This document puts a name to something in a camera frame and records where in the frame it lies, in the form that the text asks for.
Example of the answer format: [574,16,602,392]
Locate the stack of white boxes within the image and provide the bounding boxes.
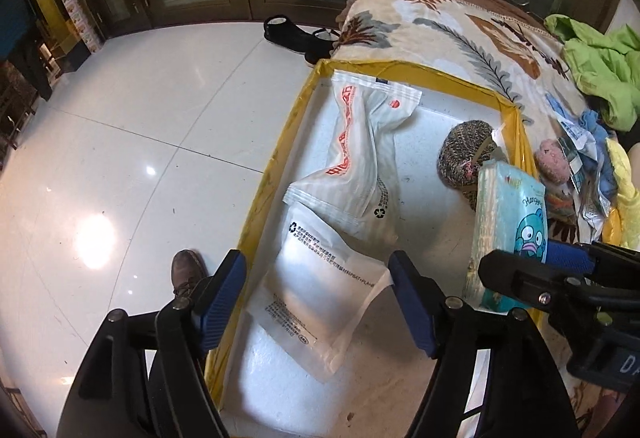
[55,0,101,53]

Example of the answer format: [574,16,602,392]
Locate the black shoe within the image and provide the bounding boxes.
[300,29,343,66]
[263,15,302,51]

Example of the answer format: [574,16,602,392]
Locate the clear plastic packet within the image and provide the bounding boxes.
[570,153,613,225]

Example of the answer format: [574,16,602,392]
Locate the green jacket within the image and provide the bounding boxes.
[544,13,640,131]

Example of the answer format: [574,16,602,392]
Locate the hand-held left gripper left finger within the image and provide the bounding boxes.
[55,249,247,438]

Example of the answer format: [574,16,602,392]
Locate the pink fluffy cloth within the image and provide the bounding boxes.
[534,140,571,184]

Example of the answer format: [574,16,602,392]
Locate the yellow-edged white foam box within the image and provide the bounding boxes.
[202,59,543,438]

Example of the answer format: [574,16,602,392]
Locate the person's brown shoe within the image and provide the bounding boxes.
[171,249,208,301]

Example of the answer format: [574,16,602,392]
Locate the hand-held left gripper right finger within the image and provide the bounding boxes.
[389,250,581,438]

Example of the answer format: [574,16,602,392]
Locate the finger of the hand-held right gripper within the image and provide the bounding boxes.
[477,248,576,315]
[547,240,640,281]

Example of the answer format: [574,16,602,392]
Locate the white packet blue print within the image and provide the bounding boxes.
[545,93,598,156]

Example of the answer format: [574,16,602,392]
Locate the yellow cloth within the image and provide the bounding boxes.
[602,138,640,250]

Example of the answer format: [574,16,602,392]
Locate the small blue sock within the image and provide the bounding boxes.
[579,110,617,140]

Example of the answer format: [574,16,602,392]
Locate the blue terry sock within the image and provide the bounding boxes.
[596,138,622,201]

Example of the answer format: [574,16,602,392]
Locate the leaf printed blanket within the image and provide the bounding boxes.
[332,0,640,438]

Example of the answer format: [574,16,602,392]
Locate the white plastic package black print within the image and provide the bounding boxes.
[245,203,393,384]

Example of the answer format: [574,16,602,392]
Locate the cartoon print tissue pack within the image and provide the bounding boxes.
[460,158,548,314]

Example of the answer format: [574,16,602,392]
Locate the white plastic package red print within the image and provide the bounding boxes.
[282,70,423,241]

